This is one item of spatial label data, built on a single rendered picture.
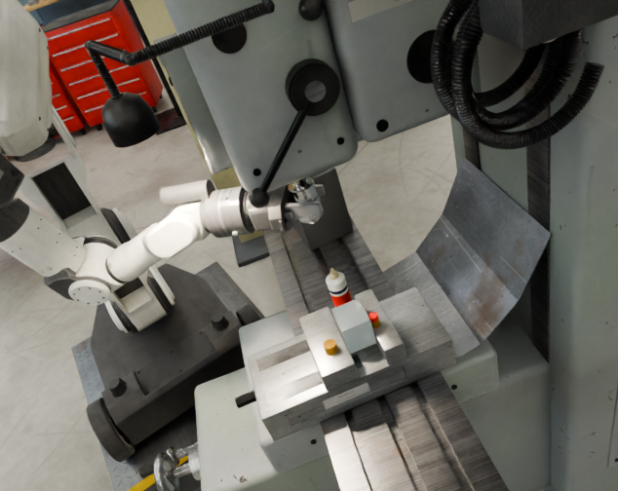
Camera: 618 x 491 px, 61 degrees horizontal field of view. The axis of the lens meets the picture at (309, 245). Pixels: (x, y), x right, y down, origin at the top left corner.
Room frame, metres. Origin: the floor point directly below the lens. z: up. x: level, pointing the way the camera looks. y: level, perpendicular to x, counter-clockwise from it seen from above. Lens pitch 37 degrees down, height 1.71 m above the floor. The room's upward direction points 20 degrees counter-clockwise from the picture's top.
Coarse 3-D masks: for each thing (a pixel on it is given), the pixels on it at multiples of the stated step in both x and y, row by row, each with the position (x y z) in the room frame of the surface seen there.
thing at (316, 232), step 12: (324, 180) 1.04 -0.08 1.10; (336, 180) 1.05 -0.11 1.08; (336, 192) 1.05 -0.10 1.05; (324, 204) 1.04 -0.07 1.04; (336, 204) 1.05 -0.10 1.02; (324, 216) 1.04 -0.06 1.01; (336, 216) 1.04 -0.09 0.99; (348, 216) 1.05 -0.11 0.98; (300, 228) 1.06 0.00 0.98; (312, 228) 1.03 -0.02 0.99; (324, 228) 1.04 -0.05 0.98; (336, 228) 1.04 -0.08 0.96; (348, 228) 1.05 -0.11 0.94; (312, 240) 1.03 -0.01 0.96; (324, 240) 1.04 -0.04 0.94
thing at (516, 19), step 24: (480, 0) 0.50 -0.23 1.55; (504, 0) 0.45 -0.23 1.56; (528, 0) 0.43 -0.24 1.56; (552, 0) 0.43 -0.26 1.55; (576, 0) 0.43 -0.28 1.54; (600, 0) 0.43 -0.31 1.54; (504, 24) 0.45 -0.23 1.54; (528, 24) 0.43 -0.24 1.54; (552, 24) 0.43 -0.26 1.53; (576, 24) 0.43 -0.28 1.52; (528, 48) 0.43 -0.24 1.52
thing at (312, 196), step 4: (312, 192) 0.77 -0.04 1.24; (316, 192) 0.78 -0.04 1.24; (292, 196) 0.78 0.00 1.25; (296, 196) 0.77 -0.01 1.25; (300, 196) 0.77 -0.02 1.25; (304, 196) 0.77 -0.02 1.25; (308, 196) 0.77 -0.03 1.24; (312, 196) 0.77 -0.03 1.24; (316, 196) 0.78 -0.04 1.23; (292, 200) 0.78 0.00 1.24; (296, 200) 0.77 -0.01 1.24; (300, 200) 0.77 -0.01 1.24; (304, 200) 0.77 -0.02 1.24; (308, 200) 0.77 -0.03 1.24; (312, 200) 0.77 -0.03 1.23; (316, 200) 0.77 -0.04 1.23; (308, 216) 0.77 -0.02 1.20; (312, 216) 0.77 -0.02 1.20; (316, 216) 0.77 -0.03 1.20; (320, 216) 0.77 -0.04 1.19; (300, 220) 0.78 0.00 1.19; (304, 220) 0.77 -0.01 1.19; (308, 220) 0.77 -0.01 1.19; (312, 220) 0.77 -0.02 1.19
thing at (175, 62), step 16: (176, 64) 0.77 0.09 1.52; (176, 80) 0.77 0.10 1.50; (192, 80) 0.77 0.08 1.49; (192, 96) 0.77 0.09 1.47; (192, 112) 0.77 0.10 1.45; (208, 112) 0.77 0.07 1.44; (208, 128) 0.77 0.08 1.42; (208, 144) 0.77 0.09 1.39; (208, 160) 0.77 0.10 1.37; (224, 160) 0.77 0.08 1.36
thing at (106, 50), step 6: (90, 42) 0.74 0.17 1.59; (96, 42) 0.72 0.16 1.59; (90, 48) 0.73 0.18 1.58; (96, 48) 0.71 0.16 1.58; (102, 48) 0.68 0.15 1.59; (108, 48) 0.67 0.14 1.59; (114, 48) 0.66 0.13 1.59; (102, 54) 0.68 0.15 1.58; (108, 54) 0.66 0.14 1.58; (114, 54) 0.64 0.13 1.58; (120, 54) 0.62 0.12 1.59; (126, 54) 0.61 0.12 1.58; (120, 60) 0.62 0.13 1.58
